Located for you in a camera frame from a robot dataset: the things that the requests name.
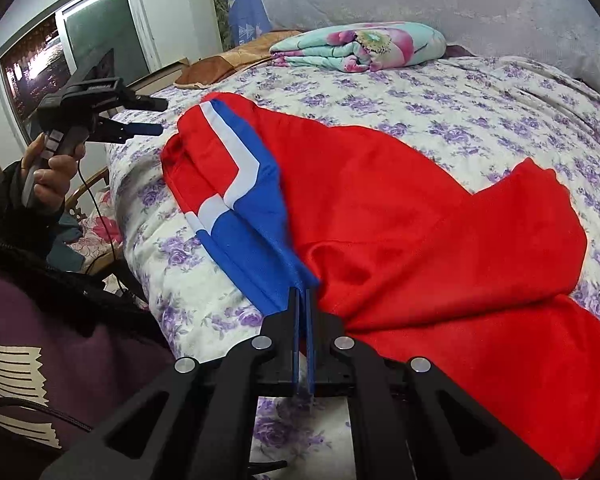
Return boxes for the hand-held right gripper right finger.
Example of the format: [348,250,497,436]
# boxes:
[302,289,563,480]

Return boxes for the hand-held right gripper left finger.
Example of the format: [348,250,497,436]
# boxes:
[40,287,302,480]

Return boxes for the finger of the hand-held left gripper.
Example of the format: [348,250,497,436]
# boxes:
[123,94,169,113]
[100,117,164,144]

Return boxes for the red pants with blue stripe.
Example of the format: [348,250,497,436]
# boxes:
[161,92,600,480]

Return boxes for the person's left forearm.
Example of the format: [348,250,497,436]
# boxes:
[0,160,66,256]

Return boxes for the person's left hand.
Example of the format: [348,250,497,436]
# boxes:
[21,130,87,217]

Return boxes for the wooden headboard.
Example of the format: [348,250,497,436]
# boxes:
[130,57,191,97]

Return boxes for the window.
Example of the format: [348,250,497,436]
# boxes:
[0,0,162,146]

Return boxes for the wooden chair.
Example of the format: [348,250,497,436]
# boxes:
[64,167,118,277]

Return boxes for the brown pillow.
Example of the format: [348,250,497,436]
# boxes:
[174,30,303,91]

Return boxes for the pink floral cushion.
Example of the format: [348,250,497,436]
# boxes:
[62,187,126,261]

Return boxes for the blue hanging cloth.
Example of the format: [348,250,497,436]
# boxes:
[220,0,273,47]

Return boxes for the folded floral quilt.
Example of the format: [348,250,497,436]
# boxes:
[269,21,448,74]

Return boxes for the person's purple printed clothing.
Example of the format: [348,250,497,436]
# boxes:
[0,240,181,480]

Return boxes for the purple floral bed sheet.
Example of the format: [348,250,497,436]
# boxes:
[105,55,600,480]

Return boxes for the black cable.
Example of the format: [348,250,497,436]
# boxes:
[76,152,131,301]

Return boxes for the grey lace wall cloth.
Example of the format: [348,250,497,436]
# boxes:
[252,0,600,106]

